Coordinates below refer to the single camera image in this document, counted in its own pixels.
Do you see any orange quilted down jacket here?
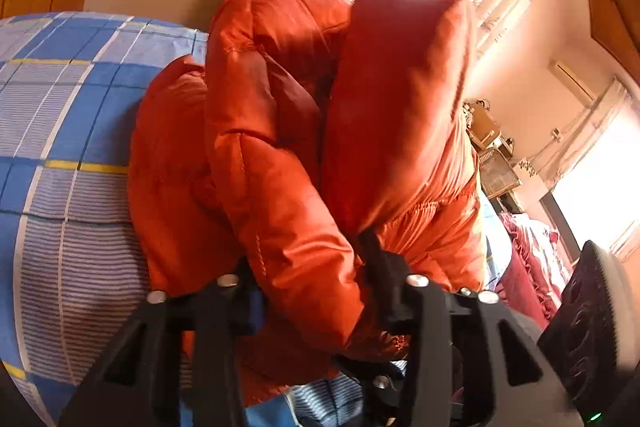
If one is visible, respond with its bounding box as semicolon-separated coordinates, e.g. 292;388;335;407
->
128;0;486;406

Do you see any red pink bedding pile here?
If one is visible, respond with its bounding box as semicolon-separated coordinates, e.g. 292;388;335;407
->
496;212;572;329

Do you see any blue plaid bed sheet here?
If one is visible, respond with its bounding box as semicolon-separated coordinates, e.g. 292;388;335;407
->
1;12;362;426

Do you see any wooden desk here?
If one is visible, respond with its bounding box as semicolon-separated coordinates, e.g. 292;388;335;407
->
463;100;521;199

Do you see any wall air conditioner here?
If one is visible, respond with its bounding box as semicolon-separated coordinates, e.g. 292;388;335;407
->
549;60;597;107

